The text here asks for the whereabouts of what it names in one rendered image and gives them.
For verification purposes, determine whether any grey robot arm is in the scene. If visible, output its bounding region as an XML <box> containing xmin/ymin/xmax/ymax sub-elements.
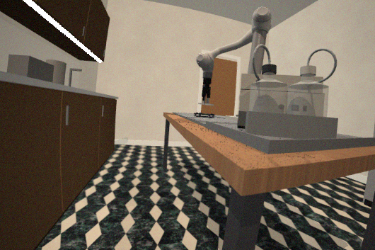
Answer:
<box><xmin>196</xmin><ymin>7</ymin><xmax>272</xmax><ymax>78</ymax></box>

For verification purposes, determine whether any translucent plastic bottle with black cap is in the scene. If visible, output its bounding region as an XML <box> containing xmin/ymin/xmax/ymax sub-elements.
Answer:
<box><xmin>249</xmin><ymin>64</ymin><xmax>287</xmax><ymax>114</ymax></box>

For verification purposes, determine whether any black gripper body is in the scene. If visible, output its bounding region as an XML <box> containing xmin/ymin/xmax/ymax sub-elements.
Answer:
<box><xmin>203</xmin><ymin>78</ymin><xmax>212</xmax><ymax>89</ymax></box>

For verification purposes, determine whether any translucent plastic bottle with grey cap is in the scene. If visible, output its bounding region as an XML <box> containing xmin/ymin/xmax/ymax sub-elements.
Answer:
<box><xmin>287</xmin><ymin>65</ymin><xmax>329</xmax><ymax>117</ymax></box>

